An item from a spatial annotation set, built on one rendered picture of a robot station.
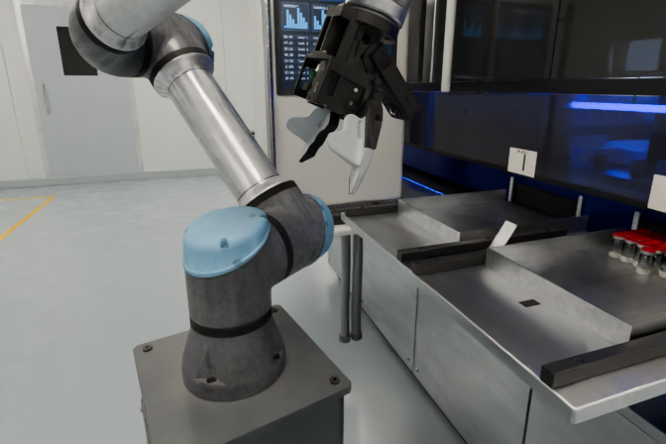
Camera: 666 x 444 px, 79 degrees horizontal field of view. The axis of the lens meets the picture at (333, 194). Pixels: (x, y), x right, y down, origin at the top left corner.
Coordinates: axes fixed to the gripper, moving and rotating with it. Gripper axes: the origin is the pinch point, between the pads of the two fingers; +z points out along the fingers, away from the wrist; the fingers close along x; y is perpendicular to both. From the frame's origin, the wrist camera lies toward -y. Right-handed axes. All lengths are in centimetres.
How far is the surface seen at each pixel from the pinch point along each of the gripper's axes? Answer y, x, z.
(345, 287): -70, -73, 50
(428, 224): -40.3, -18.1, 5.8
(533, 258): -47.0, 3.1, 2.6
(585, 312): -33.3, 20.4, 4.3
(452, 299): -24.3, 7.3, 11.2
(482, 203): -67, -28, -2
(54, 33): 83, -552, 9
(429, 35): -56, -65, -45
